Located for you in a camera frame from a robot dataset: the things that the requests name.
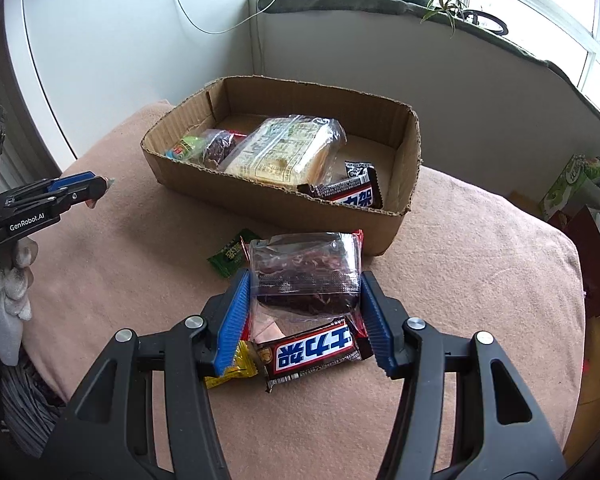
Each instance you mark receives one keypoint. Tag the dark chocolate bar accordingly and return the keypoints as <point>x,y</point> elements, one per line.
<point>350,195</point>
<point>312,350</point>

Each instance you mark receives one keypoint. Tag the grey striped clothing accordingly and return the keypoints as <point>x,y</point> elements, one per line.
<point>25,400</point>

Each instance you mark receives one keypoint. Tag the clear red-edged dried fruit packet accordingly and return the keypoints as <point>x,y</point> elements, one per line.
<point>300,270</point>

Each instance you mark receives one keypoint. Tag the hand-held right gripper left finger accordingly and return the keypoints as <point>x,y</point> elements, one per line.
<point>235,320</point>

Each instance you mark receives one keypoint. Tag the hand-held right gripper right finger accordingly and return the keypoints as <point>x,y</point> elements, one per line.
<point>375,320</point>

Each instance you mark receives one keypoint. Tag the small trailing plant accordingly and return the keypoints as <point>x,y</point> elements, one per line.
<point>447,0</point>

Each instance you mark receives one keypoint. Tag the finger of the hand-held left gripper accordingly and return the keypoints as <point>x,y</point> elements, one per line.
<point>82,195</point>
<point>75,180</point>

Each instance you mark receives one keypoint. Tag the small green packet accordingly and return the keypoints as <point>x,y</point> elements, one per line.
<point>227,255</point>

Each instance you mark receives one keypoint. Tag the small clear dried fruit packet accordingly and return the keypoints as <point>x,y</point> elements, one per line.
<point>220,147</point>

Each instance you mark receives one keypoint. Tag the cardboard box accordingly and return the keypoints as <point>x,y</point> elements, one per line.
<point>280,210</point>

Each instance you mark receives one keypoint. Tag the yellow snack packet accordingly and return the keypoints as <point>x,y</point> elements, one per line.
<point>237,365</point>

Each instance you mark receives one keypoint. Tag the bagged sliced bread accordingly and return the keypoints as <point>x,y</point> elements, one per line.
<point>280,150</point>

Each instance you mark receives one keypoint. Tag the person's left hand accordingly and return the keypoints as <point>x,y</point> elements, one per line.
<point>10,285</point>

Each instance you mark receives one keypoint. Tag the clear-wrapped green candy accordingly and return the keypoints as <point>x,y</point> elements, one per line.
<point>111,183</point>

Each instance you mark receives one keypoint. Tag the white framed window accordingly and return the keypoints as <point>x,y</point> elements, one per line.
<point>591,60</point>

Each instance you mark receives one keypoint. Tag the green carton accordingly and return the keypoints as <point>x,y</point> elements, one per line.
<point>570,180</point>

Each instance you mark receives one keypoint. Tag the green jelly cup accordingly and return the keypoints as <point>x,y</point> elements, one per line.
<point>182,150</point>

